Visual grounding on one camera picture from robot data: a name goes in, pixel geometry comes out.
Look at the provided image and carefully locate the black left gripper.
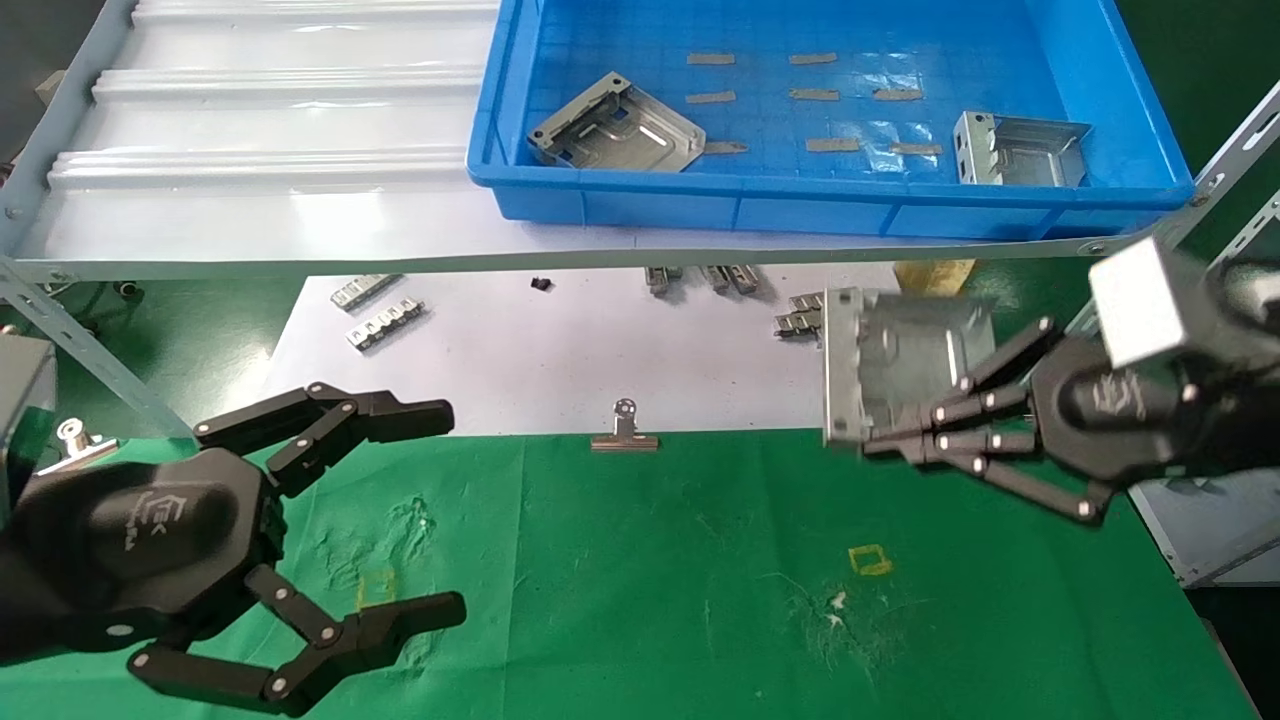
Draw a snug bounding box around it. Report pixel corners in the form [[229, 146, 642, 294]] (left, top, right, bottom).
[[18, 381, 469, 719]]

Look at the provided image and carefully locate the blue plastic bin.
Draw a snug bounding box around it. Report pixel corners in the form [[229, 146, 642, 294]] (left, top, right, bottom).
[[466, 0, 1196, 243]]

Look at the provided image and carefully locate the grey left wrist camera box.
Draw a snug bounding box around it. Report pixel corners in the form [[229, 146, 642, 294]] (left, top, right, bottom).
[[0, 334, 57, 511]]

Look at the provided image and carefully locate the white corrugated shelf board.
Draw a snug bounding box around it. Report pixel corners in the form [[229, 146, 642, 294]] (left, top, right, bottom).
[[14, 0, 1151, 267]]

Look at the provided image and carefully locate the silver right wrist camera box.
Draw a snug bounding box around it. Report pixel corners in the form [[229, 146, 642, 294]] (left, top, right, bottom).
[[1088, 237, 1231, 370]]

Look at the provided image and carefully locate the silver binder clip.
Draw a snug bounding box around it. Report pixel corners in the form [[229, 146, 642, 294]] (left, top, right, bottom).
[[590, 398, 661, 453], [38, 418, 119, 472]]

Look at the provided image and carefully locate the white paper sheet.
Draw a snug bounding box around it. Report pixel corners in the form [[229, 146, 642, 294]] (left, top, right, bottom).
[[262, 262, 952, 438]]

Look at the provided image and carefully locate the light grey metal platform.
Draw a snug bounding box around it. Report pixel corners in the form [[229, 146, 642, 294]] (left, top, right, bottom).
[[1130, 468, 1280, 589]]

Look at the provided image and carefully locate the clear plastic film patch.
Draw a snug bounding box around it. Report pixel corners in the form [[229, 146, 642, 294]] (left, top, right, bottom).
[[862, 112, 949, 173]]

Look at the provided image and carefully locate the bent sheet metal bracket part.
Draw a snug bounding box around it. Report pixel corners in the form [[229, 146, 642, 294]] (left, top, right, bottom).
[[952, 111, 1092, 189], [526, 71, 706, 173], [822, 287, 998, 449]]

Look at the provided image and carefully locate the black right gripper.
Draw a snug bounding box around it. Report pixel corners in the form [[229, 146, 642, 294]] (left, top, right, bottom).
[[864, 316, 1217, 527]]

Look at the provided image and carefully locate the grey slotted metal shelf frame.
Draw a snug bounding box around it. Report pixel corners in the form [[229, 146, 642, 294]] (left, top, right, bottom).
[[0, 0, 1280, 451]]

